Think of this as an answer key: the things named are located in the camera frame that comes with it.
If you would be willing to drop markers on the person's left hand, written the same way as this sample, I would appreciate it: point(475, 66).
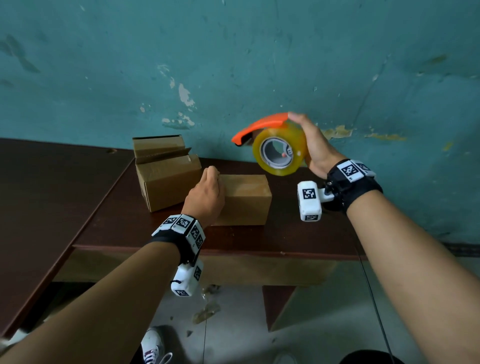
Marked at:
point(204, 198)

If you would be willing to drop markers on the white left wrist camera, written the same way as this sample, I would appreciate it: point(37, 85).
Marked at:
point(185, 279)

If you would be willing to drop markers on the dark brown wooden desk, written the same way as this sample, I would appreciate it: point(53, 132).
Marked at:
point(45, 195)

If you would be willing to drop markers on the person's right forearm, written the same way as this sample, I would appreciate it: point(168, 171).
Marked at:
point(420, 273)

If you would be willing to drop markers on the small brown cardboard box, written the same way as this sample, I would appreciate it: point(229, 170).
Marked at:
point(247, 202)

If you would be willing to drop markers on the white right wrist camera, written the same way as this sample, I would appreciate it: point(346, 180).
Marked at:
point(309, 204)

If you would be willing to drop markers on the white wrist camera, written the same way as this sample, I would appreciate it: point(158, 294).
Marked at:
point(309, 204)
point(185, 279)

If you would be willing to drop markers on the orange tape dispenser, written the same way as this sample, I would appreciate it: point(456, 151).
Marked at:
point(262, 125)

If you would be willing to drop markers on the black trousers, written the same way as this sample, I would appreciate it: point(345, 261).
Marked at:
point(371, 358)

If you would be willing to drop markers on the white left shoe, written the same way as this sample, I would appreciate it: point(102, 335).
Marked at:
point(152, 343)

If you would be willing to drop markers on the large brown cardboard box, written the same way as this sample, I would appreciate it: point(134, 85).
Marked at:
point(165, 183)

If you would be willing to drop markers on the crumpled clear plastic scrap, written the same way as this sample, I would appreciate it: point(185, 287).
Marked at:
point(206, 311)

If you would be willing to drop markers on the yellowish clear tape roll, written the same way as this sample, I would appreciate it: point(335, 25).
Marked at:
point(298, 150)

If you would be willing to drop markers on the person's left forearm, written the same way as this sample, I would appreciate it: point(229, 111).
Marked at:
point(105, 311)

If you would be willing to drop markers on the person's right hand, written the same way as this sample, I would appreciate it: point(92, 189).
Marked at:
point(318, 150)

